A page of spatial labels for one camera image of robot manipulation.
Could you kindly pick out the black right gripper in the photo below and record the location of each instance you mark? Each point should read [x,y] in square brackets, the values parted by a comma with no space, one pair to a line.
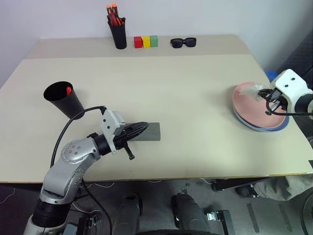
[277,98]

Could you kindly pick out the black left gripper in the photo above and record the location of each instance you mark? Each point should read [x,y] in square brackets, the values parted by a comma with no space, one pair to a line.
[122,140]

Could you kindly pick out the white tissue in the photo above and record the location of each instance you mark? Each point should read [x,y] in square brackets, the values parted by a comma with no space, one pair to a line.
[252,91]

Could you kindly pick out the grey glasses case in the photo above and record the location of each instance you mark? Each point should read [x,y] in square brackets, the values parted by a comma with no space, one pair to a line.
[152,132]

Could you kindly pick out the pink plate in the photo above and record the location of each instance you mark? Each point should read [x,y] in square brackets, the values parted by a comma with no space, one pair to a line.
[254,112]

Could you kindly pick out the light blue plate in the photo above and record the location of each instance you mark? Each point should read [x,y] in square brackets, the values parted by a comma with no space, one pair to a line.
[269,129]

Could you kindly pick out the black pen with red cap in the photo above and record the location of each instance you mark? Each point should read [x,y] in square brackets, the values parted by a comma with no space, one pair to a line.
[68,91]

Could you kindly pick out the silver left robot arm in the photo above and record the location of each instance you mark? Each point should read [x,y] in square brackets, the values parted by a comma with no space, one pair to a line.
[73,151]

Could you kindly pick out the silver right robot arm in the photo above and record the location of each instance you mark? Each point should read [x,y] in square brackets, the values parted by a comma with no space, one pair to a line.
[305,104]

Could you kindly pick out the blue round object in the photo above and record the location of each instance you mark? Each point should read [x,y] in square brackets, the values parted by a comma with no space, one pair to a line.
[271,75]

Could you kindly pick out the black plastic cup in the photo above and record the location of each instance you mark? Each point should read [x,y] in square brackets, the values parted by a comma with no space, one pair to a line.
[71,106]

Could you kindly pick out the dark rounded shape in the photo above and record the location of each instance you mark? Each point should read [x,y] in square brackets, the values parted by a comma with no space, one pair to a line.
[128,215]
[188,215]

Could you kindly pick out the red block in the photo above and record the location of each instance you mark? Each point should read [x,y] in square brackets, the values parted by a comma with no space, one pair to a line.
[138,42]

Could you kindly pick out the yellow block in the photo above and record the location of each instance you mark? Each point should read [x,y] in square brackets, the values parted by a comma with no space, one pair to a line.
[146,42]

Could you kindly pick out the green block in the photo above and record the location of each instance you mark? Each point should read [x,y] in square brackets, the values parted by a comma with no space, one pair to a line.
[154,41]

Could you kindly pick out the black pen holder cup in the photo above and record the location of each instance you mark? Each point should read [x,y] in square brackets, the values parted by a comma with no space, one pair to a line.
[119,36]

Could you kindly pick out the black sunglasses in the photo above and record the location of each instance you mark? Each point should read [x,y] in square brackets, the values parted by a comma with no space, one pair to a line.
[183,42]

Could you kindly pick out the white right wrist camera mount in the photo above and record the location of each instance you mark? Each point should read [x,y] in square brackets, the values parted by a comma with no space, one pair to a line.
[291,83]

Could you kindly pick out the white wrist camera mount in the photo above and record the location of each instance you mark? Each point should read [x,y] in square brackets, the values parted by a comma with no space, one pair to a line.
[108,122]
[291,83]

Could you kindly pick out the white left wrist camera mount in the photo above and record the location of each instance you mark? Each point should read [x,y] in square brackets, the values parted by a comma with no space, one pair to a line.
[108,122]

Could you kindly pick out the black table frame bar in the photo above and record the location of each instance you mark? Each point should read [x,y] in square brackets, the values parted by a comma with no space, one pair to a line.
[234,184]

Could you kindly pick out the black metal caster bracket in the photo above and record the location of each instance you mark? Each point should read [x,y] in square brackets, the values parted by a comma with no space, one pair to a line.
[89,221]
[220,219]

